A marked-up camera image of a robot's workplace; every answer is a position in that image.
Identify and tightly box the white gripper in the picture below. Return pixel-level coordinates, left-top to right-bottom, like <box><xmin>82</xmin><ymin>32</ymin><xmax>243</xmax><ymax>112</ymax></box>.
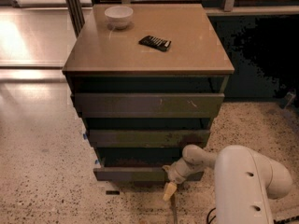
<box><xmin>163</xmin><ymin>158</ymin><xmax>200</xmax><ymax>202</ymax></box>

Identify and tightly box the dark drawer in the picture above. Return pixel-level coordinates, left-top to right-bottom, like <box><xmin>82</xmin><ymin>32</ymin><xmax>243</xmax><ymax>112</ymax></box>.
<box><xmin>86</xmin><ymin>130</ymin><xmax>210</xmax><ymax>147</ymax></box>
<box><xmin>93</xmin><ymin>147</ymin><xmax>205</xmax><ymax>183</ymax></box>
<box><xmin>72</xmin><ymin>93</ymin><xmax>224</xmax><ymax>119</ymax></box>

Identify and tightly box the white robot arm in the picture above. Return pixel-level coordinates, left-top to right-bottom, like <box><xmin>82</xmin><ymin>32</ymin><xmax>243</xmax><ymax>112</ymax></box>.
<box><xmin>163</xmin><ymin>145</ymin><xmax>292</xmax><ymax>224</ymax></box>

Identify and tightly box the brown drawer cabinet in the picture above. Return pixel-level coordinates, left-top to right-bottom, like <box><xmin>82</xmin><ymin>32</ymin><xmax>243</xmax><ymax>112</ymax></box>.
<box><xmin>62</xmin><ymin>3</ymin><xmax>235</xmax><ymax>173</ymax></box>

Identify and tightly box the grey power strip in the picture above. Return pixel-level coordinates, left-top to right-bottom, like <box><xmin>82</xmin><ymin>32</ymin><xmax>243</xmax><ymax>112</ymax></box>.
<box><xmin>274</xmin><ymin>210</ymin><xmax>299</xmax><ymax>224</ymax></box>

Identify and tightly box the black chip packet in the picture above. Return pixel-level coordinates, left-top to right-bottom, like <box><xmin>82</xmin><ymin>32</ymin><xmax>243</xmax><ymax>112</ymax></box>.
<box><xmin>138</xmin><ymin>35</ymin><xmax>171</xmax><ymax>52</ymax></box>

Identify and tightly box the small grey floor object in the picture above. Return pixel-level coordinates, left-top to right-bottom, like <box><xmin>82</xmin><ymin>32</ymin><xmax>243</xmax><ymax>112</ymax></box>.
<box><xmin>282</xmin><ymin>91</ymin><xmax>296</xmax><ymax>109</ymax></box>

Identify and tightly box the white bowl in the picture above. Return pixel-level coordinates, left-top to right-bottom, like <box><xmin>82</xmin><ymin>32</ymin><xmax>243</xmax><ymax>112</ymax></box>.
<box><xmin>105</xmin><ymin>6</ymin><xmax>134</xmax><ymax>29</ymax></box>

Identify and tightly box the metal railing post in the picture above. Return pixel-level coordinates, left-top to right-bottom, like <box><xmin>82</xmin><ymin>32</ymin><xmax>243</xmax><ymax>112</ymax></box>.
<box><xmin>65</xmin><ymin>0</ymin><xmax>85</xmax><ymax>36</ymax></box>

